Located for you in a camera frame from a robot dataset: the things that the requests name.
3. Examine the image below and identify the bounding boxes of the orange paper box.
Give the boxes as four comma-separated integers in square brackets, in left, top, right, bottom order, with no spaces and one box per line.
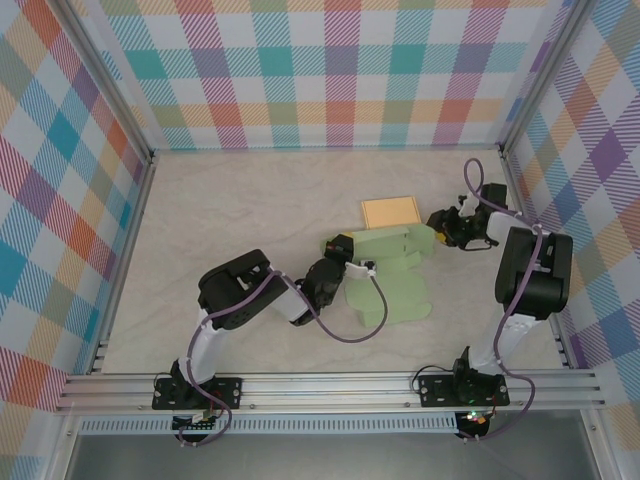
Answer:
[360,196,422,231]

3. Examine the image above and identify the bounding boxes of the green paper box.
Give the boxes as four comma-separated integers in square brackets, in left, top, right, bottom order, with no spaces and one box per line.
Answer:
[317,222,435,329]

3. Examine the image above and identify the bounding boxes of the grey metal panel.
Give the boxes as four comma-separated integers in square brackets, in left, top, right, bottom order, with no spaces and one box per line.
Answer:
[64,432,601,480]

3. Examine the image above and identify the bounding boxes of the small controller board with LEDs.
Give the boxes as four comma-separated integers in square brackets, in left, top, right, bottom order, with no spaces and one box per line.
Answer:
[457,408,494,432]

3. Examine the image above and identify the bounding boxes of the aluminium side rail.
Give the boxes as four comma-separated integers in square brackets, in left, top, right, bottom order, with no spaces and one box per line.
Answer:
[498,149,576,372]
[89,152,159,375]

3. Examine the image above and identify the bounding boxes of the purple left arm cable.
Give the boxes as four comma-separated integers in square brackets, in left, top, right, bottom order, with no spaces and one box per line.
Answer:
[174,267,391,449]

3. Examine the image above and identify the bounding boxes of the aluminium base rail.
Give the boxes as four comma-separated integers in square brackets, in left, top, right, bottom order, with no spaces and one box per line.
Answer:
[54,369,606,414]

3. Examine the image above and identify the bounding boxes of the white slotted cable duct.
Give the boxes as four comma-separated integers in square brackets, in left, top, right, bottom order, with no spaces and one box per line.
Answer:
[79,412,459,435]

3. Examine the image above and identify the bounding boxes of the aluminium frame post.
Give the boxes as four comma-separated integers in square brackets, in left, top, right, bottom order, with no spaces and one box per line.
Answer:
[58,0,156,166]
[498,0,596,159]

